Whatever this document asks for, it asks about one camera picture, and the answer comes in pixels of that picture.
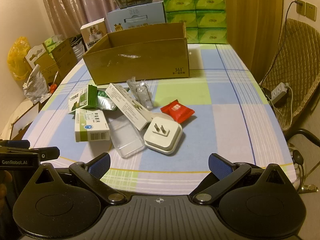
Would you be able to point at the wall outlet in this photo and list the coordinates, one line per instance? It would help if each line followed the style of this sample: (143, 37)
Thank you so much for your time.
(306, 8)

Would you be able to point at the white medicine box blue logo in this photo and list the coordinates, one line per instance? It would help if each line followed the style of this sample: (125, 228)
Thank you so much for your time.
(91, 126)

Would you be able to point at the small green tissue packs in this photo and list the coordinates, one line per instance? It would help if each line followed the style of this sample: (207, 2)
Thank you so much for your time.
(53, 42)

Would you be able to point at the stack of green tissue packs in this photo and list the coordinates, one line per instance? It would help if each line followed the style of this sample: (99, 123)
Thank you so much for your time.
(197, 17)

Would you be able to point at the wooden door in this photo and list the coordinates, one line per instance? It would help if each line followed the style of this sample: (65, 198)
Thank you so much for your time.
(247, 10)

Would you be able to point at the clear plastic case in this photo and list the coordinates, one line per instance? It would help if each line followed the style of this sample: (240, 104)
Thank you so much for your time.
(126, 142)

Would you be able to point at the yellow plastic bag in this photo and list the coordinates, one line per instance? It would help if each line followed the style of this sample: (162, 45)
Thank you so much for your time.
(18, 57)

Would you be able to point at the light blue carton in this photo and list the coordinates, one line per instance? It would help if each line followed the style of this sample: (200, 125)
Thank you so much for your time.
(136, 17)

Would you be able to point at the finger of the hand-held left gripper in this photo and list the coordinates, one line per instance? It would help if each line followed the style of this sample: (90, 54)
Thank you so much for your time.
(48, 153)
(15, 143)

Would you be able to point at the long white medicine box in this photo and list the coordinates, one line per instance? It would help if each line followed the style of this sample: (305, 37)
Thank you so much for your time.
(130, 107)

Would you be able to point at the chair with quilted cover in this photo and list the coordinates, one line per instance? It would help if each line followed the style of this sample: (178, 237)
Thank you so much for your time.
(295, 62)

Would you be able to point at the green white medicine box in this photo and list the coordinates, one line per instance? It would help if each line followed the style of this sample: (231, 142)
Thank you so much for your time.
(80, 101)

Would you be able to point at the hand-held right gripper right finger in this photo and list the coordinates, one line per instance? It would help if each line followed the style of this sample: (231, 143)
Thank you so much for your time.
(220, 166)

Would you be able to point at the white power strip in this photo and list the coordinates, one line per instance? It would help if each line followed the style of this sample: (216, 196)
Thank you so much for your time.
(280, 93)

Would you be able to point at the cardboard box with white card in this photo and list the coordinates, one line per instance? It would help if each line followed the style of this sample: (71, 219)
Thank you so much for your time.
(57, 57)

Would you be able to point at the brown cardboard box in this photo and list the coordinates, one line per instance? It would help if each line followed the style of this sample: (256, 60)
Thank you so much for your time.
(140, 62)

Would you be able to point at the white crumpled plastic bag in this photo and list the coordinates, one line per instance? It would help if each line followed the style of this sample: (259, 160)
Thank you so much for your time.
(35, 85)

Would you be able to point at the red candy packet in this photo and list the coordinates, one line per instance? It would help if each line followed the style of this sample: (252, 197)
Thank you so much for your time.
(177, 110)

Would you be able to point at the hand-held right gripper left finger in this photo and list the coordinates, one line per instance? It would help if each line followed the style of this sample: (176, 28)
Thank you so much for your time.
(100, 166)

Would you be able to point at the orange small item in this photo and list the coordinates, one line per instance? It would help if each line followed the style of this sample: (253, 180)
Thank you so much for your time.
(52, 88)

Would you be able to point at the white product box with picture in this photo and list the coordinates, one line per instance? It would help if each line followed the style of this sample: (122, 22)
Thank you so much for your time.
(93, 35)

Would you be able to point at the silver green tea pouch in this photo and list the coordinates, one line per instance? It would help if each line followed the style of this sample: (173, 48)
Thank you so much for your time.
(106, 101)

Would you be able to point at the pale striped curtain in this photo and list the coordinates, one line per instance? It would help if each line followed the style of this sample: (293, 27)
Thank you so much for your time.
(82, 2)

